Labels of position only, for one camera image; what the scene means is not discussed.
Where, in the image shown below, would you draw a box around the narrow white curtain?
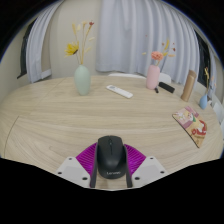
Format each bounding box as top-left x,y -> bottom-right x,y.
25,0 -> 64,84

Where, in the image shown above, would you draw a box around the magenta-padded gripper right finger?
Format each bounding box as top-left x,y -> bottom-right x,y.
123,142 -> 167,189

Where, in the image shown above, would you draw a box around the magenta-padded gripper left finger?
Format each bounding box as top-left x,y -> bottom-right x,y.
55,142 -> 99,189

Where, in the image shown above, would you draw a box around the pale green vase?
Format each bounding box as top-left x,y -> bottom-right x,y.
73,64 -> 92,97

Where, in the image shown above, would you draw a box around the dark window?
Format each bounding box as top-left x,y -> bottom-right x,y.
194,31 -> 213,88
16,19 -> 38,80

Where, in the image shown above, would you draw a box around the colourful printed mouse pad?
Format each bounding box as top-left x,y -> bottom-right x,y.
171,105 -> 208,149

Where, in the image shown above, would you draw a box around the black rectangular box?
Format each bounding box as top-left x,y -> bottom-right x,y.
158,81 -> 176,94

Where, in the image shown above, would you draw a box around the yellow dried flowers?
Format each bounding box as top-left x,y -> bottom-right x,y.
64,20 -> 96,66

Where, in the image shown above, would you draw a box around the black computer mouse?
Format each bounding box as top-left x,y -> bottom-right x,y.
96,134 -> 128,180

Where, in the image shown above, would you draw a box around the blue vase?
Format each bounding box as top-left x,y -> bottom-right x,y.
198,93 -> 209,110

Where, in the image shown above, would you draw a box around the white remote control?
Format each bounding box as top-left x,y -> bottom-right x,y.
105,84 -> 134,100

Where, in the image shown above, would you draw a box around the bronze drink bottle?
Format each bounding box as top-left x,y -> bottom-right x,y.
180,69 -> 198,103

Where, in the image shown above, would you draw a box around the white curtain strip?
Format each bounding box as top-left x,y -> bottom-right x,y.
208,49 -> 219,101

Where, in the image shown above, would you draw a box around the beige dried grass stems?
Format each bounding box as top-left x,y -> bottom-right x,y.
203,66 -> 216,96

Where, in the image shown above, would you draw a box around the wide white curtain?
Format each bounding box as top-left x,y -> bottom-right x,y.
95,0 -> 201,86

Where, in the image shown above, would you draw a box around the pink vase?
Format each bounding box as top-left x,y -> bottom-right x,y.
145,64 -> 161,91

